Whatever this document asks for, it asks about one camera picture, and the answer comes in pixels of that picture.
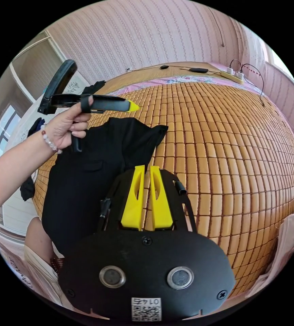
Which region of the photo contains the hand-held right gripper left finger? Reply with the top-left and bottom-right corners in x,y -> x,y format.
121,165 -> 145,231

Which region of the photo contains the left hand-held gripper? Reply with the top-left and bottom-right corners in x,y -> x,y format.
51,94 -> 140,153

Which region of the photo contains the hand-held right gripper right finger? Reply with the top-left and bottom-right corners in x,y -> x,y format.
150,166 -> 174,231

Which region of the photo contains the black short sleeve shirt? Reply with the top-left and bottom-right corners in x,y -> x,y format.
41,117 -> 169,258

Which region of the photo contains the person's left forearm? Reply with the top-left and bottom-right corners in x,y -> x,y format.
0,124 -> 63,220

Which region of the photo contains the person's left hand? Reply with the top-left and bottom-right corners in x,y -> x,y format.
44,101 -> 92,151

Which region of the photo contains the black garment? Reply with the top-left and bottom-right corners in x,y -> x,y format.
81,80 -> 107,96
19,175 -> 36,202

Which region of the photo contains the bed with woven mat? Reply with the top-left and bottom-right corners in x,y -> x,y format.
32,61 -> 294,299

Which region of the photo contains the dark blue garment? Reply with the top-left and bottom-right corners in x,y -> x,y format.
26,117 -> 46,137

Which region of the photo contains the power strip with white chargers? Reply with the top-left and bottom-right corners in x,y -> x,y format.
220,67 -> 245,85

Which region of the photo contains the white framed wardrobe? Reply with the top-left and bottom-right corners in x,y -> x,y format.
9,30 -> 91,104

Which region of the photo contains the person's body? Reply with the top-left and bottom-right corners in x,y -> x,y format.
0,176 -> 70,312

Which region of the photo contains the window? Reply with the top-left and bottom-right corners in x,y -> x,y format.
0,102 -> 21,163

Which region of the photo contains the thin black wall cable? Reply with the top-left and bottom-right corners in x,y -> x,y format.
207,6 -> 225,48

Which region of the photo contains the black charger cable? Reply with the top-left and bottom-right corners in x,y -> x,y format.
230,59 -> 266,107

